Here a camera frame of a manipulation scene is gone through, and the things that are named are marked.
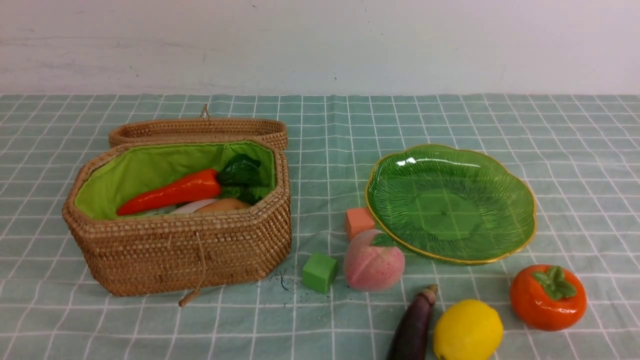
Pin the orange toy carrot with leaves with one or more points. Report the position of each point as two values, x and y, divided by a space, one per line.
241 173

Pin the brown toy potato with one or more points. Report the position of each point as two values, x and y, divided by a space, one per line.
222 205

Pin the pink toy peach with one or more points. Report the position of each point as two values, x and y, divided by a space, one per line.
371 268

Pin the white toy radish with leaves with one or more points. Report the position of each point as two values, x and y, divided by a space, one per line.
186 208

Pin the yellow toy lemon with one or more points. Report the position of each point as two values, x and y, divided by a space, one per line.
468 330

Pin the orange toy persimmon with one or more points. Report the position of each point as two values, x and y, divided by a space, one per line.
548 297

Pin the orange foam cube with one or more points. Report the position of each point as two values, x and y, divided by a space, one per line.
358 220

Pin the green foam cube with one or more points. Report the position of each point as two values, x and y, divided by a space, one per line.
319 272

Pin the woven wicker basket lid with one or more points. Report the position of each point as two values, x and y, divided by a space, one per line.
271 132

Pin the green glass leaf plate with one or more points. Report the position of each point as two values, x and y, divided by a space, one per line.
453 205

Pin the purple toy eggplant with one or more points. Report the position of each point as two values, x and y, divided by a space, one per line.
410 338

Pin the woven wicker basket green lining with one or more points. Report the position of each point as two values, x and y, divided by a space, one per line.
148 254

